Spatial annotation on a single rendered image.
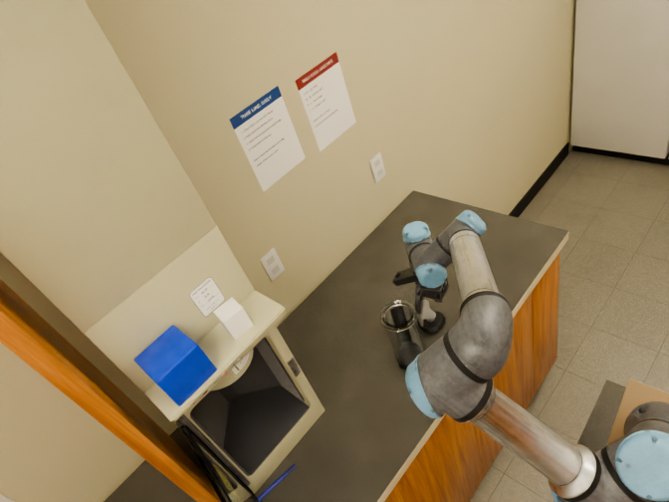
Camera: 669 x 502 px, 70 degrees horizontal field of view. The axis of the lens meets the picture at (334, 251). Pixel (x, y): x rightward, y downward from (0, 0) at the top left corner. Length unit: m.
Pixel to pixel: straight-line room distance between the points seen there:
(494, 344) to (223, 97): 1.03
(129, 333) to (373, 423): 0.79
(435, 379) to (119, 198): 0.66
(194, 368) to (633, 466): 0.86
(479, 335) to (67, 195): 0.74
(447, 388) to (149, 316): 0.59
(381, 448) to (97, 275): 0.91
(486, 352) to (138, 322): 0.66
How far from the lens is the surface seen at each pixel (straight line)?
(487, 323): 0.91
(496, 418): 1.02
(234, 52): 1.52
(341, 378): 1.61
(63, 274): 0.92
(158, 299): 1.01
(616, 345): 2.78
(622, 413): 1.35
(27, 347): 0.86
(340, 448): 1.49
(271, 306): 1.08
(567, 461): 1.12
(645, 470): 1.14
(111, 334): 1.00
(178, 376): 0.98
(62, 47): 0.87
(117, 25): 1.36
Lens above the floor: 2.24
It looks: 40 degrees down
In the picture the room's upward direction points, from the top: 22 degrees counter-clockwise
